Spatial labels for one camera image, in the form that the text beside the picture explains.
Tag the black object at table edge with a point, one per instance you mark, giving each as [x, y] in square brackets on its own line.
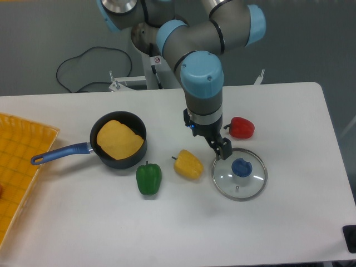
[349, 232]

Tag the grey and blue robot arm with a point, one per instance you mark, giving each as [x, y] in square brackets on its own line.
[192, 53]

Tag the yellow bell pepper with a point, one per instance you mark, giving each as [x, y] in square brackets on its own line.
[188, 165]

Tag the green bell pepper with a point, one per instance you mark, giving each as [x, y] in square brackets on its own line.
[148, 178]

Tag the yellow plastic tray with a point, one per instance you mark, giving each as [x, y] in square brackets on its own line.
[21, 139]

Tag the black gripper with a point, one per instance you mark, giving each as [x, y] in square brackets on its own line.
[209, 127]

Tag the black saucepan blue handle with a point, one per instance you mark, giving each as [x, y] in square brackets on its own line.
[129, 119]

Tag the glass pot lid blue knob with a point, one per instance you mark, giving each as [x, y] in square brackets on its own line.
[241, 177]

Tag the red bell pepper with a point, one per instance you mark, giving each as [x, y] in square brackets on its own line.
[240, 128]

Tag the yellow bread slice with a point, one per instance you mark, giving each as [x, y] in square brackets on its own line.
[118, 140]

